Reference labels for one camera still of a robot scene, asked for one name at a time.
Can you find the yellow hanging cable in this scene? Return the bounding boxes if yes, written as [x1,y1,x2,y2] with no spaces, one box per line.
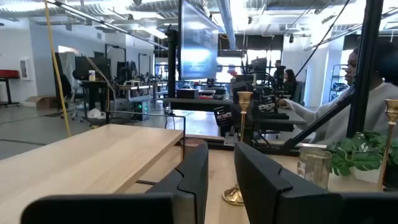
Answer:
[43,0,72,138]

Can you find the white bag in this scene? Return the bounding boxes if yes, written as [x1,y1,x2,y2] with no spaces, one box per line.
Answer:
[86,108,107,120]

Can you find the wooden shelf with black legs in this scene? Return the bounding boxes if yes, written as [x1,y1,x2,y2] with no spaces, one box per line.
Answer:
[0,110,187,224]

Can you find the red padded bench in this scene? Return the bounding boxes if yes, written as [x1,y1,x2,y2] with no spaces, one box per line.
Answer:
[0,69,21,107]

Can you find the gold candlestick holder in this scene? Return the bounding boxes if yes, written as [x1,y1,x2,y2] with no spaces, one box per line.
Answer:
[221,90,254,207]
[377,98,398,192]

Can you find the black box device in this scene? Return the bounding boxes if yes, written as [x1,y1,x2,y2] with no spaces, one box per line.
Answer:
[175,88,200,100]

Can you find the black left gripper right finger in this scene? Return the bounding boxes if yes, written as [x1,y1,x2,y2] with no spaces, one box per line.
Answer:
[233,141,341,224]

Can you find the cardboard box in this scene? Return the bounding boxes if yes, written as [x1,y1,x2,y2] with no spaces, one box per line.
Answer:
[25,95,58,110]

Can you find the person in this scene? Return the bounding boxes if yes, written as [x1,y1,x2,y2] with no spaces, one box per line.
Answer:
[272,59,287,90]
[281,68,299,100]
[278,40,398,146]

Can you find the blue screen monitor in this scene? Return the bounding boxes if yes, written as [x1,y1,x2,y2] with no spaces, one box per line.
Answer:
[177,0,220,82]

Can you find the grey desk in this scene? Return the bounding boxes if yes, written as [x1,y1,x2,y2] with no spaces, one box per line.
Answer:
[162,96,308,133]

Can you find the blue metal rack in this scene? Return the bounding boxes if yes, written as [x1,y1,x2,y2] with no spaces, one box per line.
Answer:
[328,63,349,102]

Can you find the white wall cabinet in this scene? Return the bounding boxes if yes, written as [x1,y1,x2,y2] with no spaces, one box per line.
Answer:
[19,58,32,82]

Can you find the silver glass candle jar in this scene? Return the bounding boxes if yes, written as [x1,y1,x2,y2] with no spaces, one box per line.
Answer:
[297,147,333,190]

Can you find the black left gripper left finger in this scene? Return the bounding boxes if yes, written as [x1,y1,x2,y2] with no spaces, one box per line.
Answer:
[146,141,210,224]

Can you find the green potted plant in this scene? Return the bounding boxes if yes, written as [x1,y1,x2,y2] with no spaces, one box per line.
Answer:
[326,130,398,184]

